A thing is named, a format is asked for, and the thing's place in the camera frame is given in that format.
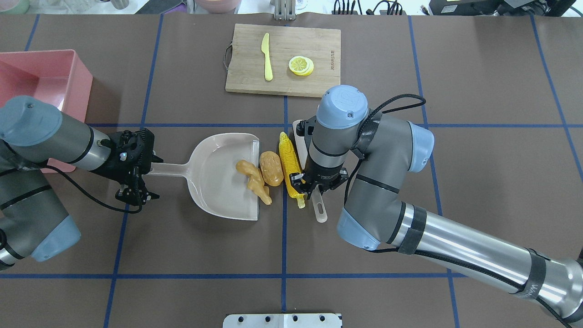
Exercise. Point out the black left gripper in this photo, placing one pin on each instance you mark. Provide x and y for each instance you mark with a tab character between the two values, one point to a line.
110	166

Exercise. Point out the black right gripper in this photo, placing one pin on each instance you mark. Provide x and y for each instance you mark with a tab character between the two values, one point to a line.
321	173

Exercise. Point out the yellow toy corn cob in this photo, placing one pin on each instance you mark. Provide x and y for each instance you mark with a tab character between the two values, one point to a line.
290	166

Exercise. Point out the brown toy potato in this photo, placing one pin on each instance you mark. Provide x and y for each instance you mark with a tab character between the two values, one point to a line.
271	168

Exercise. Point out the tan toy ginger root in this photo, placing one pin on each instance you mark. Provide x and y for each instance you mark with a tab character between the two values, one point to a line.
255	181

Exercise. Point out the beige plastic dustpan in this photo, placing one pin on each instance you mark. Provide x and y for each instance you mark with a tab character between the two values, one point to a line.
213	181

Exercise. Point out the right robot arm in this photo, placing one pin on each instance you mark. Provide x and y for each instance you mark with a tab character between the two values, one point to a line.
511	174

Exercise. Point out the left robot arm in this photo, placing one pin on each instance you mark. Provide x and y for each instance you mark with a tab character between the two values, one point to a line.
35	223

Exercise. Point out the pink plastic bin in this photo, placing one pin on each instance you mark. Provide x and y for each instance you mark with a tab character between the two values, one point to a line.
44	100

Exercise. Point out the yellow plastic toy knife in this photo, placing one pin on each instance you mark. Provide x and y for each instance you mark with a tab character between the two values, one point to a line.
265	49

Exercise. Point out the yellow toy lemon slices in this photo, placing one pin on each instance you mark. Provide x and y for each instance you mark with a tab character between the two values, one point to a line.
301	65

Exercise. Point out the bamboo cutting board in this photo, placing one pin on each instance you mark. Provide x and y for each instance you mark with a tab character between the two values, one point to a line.
245	73

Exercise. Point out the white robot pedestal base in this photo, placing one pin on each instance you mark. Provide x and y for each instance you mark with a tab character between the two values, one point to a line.
284	320

